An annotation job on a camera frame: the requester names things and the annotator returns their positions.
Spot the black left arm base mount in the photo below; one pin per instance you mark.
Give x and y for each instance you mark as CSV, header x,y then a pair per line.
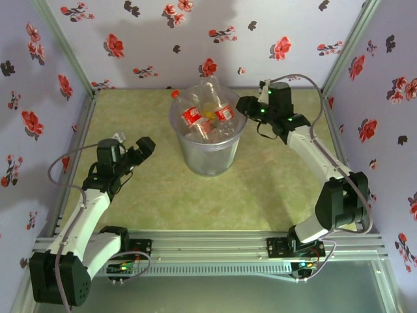
x,y
146,245

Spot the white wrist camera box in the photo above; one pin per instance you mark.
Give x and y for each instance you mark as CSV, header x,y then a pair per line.
x,y
264,85
120,136

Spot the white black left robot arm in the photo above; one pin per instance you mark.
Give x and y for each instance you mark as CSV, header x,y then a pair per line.
x,y
84,221

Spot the aluminium side rail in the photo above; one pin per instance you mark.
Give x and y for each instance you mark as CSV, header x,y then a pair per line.
x,y
337,130
82,130

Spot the aluminium mounting rail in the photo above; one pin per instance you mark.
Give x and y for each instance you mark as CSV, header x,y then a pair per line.
x,y
208,247

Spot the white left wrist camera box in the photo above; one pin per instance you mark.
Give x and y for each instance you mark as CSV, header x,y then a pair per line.
x,y
120,136

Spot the grey metal panel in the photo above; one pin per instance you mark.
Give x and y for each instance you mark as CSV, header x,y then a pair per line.
x,y
208,296

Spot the aluminium corner post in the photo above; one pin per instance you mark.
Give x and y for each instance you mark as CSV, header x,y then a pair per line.
x,y
66,45
361,23

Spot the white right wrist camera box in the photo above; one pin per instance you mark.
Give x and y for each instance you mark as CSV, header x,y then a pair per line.
x,y
264,85

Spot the small green circuit board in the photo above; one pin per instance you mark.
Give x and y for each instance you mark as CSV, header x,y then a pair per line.
x,y
122,268
304,264

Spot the Coca-Cola bottle red label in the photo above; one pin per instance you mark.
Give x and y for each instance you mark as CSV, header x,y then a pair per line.
x,y
224,114
192,118

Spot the translucent grey plastic bin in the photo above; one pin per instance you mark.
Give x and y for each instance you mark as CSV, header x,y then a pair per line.
x,y
208,156

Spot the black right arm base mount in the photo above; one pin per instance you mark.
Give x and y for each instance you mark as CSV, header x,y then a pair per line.
x,y
277,247

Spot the yellow plastic bottle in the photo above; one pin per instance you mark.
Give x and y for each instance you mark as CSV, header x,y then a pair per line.
x,y
208,114

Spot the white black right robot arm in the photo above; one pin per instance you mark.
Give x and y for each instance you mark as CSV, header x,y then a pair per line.
x,y
312,150

